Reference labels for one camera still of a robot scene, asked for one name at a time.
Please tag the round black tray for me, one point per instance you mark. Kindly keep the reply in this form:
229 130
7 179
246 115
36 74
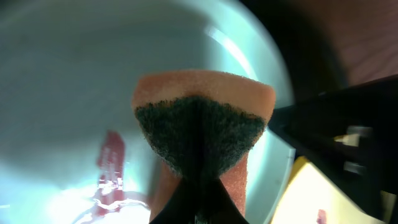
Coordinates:
314 67

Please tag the light blue plate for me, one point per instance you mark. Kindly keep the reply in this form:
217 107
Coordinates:
71 148

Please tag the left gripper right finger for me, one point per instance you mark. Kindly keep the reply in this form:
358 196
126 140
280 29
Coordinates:
217 207

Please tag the green and orange sponge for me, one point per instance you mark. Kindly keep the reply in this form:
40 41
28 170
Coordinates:
202 124

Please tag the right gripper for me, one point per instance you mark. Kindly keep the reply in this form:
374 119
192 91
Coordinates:
351 136

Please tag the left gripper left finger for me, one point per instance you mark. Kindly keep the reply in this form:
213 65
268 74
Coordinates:
181 207

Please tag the yellow plate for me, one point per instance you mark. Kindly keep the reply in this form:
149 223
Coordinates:
311 198

